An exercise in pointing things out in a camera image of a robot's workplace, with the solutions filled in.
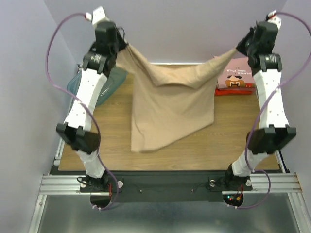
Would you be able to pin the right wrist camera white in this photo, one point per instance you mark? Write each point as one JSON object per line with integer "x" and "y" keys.
{"x": 273, "y": 18}

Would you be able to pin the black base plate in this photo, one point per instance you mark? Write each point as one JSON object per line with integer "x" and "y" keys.
{"x": 164, "y": 186}

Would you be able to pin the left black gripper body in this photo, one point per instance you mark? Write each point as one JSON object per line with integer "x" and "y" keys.
{"x": 120, "y": 44}

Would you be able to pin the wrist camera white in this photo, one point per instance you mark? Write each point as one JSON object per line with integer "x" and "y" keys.
{"x": 273, "y": 18}
{"x": 98, "y": 15}

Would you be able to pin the beige t shirt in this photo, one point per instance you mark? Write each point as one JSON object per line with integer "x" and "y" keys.
{"x": 170, "y": 103}

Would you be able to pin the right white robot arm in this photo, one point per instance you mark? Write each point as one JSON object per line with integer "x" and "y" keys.
{"x": 271, "y": 130}

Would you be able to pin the red folded t shirt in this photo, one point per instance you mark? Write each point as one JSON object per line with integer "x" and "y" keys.
{"x": 238, "y": 91}

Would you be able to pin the pink folded t shirt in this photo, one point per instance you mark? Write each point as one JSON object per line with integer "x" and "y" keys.
{"x": 236, "y": 75}

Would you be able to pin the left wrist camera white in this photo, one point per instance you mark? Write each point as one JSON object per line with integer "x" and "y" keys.
{"x": 98, "y": 15}

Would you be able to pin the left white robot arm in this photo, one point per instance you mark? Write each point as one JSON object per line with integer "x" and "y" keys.
{"x": 76, "y": 129}

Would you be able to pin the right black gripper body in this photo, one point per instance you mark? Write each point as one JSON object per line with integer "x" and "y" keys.
{"x": 243, "y": 44}

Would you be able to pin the teal plastic bin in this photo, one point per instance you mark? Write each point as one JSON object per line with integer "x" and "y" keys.
{"x": 115, "y": 80}

